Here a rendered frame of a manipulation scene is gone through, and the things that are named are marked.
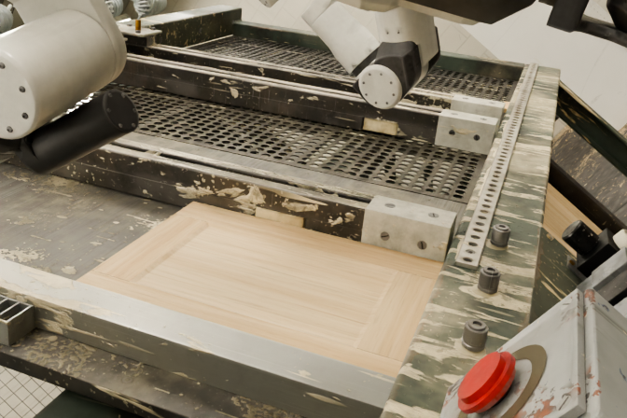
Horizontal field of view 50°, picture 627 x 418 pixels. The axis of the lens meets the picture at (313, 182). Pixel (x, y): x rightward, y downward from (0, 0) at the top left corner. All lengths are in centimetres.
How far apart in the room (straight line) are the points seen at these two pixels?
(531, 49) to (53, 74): 447
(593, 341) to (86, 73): 37
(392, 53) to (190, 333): 55
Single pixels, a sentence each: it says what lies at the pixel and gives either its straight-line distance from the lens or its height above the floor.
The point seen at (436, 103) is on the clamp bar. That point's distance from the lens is 170.
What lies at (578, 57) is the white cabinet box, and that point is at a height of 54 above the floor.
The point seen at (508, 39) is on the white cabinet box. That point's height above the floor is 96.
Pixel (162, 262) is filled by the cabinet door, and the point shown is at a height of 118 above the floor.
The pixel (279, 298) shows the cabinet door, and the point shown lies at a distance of 84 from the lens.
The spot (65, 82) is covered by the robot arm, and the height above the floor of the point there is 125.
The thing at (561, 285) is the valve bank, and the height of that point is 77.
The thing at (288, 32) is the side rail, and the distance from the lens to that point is 258.
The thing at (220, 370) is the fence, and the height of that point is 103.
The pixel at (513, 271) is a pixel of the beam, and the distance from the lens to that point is 92.
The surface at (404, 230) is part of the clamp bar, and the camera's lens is 96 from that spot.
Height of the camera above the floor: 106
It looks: 3 degrees up
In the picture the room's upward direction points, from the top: 47 degrees counter-clockwise
